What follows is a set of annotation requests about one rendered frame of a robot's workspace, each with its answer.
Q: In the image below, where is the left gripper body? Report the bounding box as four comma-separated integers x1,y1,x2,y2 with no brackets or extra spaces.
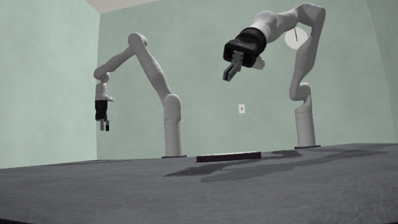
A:
223,25,269,70

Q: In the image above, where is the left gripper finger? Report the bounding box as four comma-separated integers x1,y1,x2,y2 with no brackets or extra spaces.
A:
226,52,244,82
223,50,239,81

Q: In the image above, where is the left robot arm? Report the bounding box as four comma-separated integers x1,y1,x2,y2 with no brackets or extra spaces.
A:
251,2,326,147

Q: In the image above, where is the mauve keyboard case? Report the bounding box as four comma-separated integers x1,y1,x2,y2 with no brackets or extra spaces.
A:
197,152,261,162

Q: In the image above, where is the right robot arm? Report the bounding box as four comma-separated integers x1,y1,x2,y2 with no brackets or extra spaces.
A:
93,33,183,156

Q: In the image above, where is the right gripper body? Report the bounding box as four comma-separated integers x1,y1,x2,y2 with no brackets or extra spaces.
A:
95,92,114,121

